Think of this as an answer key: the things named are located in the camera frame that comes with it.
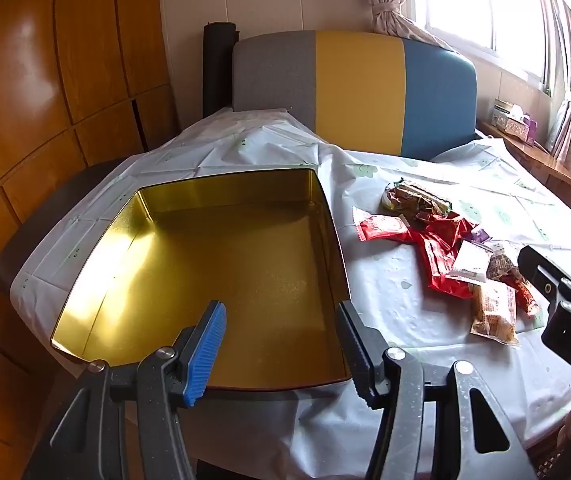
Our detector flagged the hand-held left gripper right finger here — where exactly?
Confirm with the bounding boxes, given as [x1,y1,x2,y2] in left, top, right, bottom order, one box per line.
[336,300,539,480]

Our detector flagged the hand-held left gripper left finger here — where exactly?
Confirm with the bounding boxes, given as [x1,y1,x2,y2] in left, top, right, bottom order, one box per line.
[23,300,227,480]

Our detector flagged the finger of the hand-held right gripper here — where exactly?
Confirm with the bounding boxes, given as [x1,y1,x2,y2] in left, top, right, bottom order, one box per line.
[517,245,571,307]

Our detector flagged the long red candy packet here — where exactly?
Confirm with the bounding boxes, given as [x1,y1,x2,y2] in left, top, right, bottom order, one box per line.
[508,275,541,317]

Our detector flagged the orange pastry packet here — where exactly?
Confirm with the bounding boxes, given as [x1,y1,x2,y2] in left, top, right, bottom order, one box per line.
[469,280,520,346]

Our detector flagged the white snack packet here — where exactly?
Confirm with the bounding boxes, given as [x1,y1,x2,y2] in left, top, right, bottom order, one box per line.
[445,240,495,284]

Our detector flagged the gold tin box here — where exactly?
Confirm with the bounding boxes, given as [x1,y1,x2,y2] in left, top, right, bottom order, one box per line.
[50,169,352,392]

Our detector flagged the large red snack packet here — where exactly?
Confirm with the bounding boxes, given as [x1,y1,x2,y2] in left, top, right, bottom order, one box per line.
[408,214,481,301]

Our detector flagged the small red snack packet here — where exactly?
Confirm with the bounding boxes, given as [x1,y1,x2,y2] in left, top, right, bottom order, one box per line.
[354,213,410,243]

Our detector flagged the green edged cracker packet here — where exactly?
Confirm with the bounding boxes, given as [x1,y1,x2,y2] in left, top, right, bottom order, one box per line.
[393,180,453,216]

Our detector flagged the gold brown snack packet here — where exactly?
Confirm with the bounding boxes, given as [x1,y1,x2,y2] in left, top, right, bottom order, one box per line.
[380,185,402,212]

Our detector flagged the wooden side table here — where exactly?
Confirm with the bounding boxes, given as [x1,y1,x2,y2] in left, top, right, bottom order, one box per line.
[475,119,571,186]

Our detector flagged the cloud print tablecloth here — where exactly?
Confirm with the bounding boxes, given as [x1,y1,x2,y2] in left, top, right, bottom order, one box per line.
[10,107,571,480]

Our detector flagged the patterned tissue box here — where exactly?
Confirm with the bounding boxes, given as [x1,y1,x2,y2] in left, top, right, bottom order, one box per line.
[490,101,530,139]

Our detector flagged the floral white curtain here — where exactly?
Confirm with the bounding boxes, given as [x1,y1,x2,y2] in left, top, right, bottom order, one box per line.
[535,0,571,161]
[353,0,459,53]

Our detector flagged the grey yellow blue sofa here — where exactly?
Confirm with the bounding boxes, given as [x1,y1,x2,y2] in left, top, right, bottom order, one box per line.
[232,30,477,161]

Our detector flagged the window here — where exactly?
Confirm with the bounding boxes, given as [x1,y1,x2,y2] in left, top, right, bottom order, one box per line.
[410,0,571,91]

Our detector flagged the black rolled mat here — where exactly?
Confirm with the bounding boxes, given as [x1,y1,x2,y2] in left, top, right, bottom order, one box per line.
[202,21,239,118]

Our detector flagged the wooden wardrobe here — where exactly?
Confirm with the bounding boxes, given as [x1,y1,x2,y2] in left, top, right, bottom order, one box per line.
[0,0,181,480]

